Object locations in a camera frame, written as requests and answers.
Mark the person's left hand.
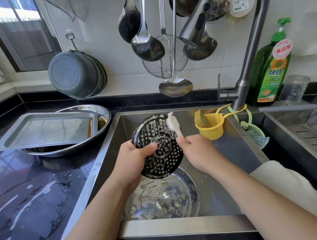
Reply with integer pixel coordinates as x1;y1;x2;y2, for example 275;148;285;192
109;138;161;194

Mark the person's right hand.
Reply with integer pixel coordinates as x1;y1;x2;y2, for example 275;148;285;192
175;132;231;177

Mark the black round steamer rack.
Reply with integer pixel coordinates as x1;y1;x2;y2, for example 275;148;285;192
130;112;186;181

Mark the white cleaning brush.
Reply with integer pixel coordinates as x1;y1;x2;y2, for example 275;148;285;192
166;111;185;140

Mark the round steel pan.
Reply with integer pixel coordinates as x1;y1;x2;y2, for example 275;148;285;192
120;165;201;222

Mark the rectangular steel tray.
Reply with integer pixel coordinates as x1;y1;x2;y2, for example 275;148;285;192
0;109;100;151

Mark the person's right forearm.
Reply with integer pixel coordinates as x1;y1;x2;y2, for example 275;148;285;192
213;154;317;240

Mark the person's left forearm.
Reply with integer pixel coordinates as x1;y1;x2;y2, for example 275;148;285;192
52;178;144;240

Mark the yellow hanging sink cup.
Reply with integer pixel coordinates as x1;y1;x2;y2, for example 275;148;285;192
193;103;250;142

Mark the stainless steel sink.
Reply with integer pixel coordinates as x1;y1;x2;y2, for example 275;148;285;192
53;103;273;240

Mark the round steel basin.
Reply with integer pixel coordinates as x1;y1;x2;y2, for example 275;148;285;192
21;103;114;159

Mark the green hanging sponge holder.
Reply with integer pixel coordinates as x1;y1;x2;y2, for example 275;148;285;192
227;104;270;152

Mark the dark green hanging basin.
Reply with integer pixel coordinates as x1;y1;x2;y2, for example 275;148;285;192
91;54;108;95

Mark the white dish rag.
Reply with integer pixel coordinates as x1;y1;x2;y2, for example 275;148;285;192
249;158;317;231

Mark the grey hanging basin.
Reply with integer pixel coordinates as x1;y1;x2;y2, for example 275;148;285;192
47;49;102;101

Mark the green dish soap bottle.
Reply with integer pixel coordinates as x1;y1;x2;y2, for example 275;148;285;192
246;17;296;106

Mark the clear plastic cup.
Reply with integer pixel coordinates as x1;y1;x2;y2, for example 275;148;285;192
277;74;312;105

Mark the steel soup ladle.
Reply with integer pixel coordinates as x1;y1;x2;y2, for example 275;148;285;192
128;0;167;63

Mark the steel gooseneck faucet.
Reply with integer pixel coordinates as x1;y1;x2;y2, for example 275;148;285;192
177;0;278;114

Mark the hanging steel ladles and skimmer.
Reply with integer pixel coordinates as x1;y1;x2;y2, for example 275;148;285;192
116;0;143;44

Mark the white dish brush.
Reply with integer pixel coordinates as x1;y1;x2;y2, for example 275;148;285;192
228;0;256;19

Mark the white hanging cloth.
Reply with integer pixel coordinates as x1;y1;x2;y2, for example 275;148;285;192
43;0;90;23

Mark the yellow-handled steel ladle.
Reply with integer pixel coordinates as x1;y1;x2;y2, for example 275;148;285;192
153;0;194;99

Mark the wire mesh skimmer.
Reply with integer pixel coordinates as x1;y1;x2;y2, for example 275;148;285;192
139;0;190;80

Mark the steel wall hook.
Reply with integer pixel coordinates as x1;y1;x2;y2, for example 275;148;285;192
65;30;79;52

